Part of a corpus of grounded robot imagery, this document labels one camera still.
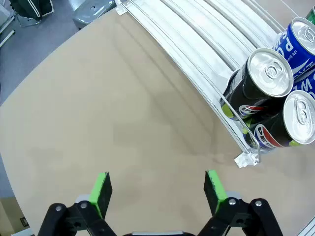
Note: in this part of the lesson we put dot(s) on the black Pepsi can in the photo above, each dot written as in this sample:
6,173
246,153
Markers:
299,116
270,71

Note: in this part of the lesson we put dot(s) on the dark jacket with white stripes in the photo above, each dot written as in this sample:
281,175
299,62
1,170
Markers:
32,8

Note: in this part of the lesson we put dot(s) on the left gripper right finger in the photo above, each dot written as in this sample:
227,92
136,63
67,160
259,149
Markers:
215,194

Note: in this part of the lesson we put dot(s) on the grey plastic stool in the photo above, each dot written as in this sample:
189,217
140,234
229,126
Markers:
93,13

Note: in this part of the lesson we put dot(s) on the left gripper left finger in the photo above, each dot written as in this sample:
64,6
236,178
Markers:
98,196

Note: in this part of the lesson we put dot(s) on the blue Pocari Sweat can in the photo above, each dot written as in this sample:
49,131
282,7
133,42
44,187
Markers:
302,34
306,83

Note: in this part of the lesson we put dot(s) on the metal frame chair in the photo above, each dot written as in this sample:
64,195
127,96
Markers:
29,22

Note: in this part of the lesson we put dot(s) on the brown cardboard box with label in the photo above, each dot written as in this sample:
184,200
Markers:
11,216

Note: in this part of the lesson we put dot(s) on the green cider can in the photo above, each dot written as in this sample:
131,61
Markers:
312,13

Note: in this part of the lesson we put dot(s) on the white slatted robot platform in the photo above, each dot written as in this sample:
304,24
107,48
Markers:
307,228

